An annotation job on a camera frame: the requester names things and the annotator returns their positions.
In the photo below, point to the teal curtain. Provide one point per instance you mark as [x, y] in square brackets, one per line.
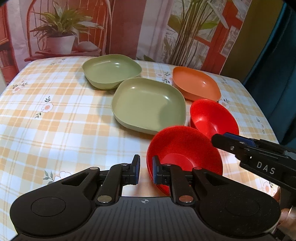
[271, 81]

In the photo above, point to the green square plate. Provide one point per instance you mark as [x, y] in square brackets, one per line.
[108, 71]
[148, 106]

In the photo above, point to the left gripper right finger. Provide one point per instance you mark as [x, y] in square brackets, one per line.
[179, 182]

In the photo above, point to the orange square plate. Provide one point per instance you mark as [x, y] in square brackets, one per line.
[194, 84]

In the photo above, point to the person's hand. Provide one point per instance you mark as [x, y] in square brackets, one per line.
[287, 217]

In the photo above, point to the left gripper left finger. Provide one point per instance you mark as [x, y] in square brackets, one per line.
[113, 180]

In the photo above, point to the printed room backdrop cloth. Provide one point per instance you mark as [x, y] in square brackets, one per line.
[194, 34]

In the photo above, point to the red bowl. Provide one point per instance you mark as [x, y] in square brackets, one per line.
[210, 118]
[186, 147]

